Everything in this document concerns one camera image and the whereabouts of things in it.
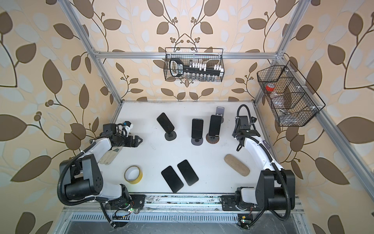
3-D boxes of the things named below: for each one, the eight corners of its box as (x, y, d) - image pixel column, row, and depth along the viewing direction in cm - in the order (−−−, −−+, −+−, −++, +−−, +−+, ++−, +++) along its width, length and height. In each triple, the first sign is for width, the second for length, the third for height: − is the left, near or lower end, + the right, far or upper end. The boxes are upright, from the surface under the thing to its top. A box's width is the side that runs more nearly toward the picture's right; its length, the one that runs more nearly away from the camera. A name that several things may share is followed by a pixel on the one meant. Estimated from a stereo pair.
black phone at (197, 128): (191, 141, 99) (191, 126, 85) (191, 134, 103) (191, 118, 89) (202, 141, 99) (203, 126, 85) (201, 134, 103) (203, 118, 89)
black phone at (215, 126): (208, 139, 98) (210, 125, 87) (209, 128, 104) (211, 114, 92) (217, 140, 98) (221, 127, 86) (218, 129, 104) (221, 115, 92)
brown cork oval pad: (221, 160, 90) (222, 159, 88) (226, 154, 93) (227, 152, 91) (246, 178, 83) (247, 177, 82) (250, 170, 86) (251, 169, 84)
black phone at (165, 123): (161, 133, 104) (156, 118, 90) (166, 128, 107) (162, 112, 93) (169, 138, 101) (165, 123, 88) (174, 132, 105) (171, 116, 91)
